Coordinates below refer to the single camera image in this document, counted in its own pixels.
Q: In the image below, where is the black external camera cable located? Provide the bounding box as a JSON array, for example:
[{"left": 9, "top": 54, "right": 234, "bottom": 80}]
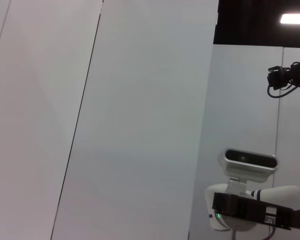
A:
[{"left": 266, "top": 83, "right": 300, "bottom": 99}]

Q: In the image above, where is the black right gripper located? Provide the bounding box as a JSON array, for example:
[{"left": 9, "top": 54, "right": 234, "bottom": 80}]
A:
[{"left": 211, "top": 191, "right": 300, "bottom": 230}]

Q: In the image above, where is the black external camera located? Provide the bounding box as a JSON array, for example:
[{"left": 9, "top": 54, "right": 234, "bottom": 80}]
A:
[{"left": 266, "top": 59, "right": 300, "bottom": 90}]

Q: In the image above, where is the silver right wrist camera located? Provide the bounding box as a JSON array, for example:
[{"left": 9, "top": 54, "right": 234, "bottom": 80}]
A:
[{"left": 217, "top": 147, "right": 280, "bottom": 195}]

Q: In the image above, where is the ceiling light panel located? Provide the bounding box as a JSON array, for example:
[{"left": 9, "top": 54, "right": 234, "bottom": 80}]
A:
[{"left": 280, "top": 13, "right": 300, "bottom": 25}]

